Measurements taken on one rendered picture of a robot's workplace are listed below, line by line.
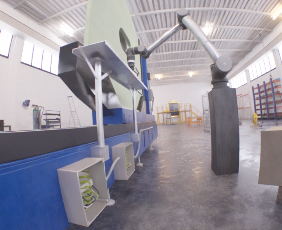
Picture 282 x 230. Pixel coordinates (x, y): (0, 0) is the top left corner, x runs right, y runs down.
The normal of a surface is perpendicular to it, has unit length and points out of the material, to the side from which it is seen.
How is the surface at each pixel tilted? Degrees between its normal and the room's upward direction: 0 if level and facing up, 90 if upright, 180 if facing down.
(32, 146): 90
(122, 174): 90
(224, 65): 90
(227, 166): 90
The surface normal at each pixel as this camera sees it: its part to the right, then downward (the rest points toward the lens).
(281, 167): -0.80, 0.03
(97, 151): -0.20, -0.03
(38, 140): 0.98, -0.07
